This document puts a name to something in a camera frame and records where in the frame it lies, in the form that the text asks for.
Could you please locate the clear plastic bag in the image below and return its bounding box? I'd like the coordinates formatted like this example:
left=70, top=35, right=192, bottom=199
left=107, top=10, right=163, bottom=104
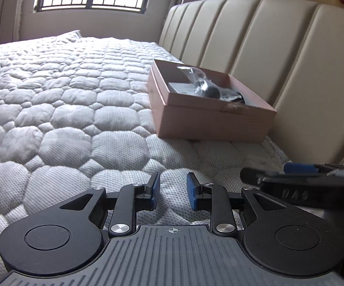
left=176, top=65, right=246, bottom=104

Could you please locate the black round object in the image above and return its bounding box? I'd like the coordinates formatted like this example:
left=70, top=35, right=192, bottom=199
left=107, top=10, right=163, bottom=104
left=202, top=86, right=245, bottom=103

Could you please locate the pink cardboard box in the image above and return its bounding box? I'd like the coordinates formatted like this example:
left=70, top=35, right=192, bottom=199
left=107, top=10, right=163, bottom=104
left=147, top=60, right=277, bottom=143

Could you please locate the white small box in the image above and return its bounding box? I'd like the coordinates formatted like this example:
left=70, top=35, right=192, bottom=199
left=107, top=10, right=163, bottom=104
left=168, top=83, right=195, bottom=96

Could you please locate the grey quilted mattress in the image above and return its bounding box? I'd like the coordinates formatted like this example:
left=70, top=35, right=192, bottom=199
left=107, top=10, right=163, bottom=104
left=0, top=30, right=288, bottom=281

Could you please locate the beige padded headboard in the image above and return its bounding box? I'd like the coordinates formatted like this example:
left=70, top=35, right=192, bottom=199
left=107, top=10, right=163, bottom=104
left=159, top=0, right=344, bottom=164

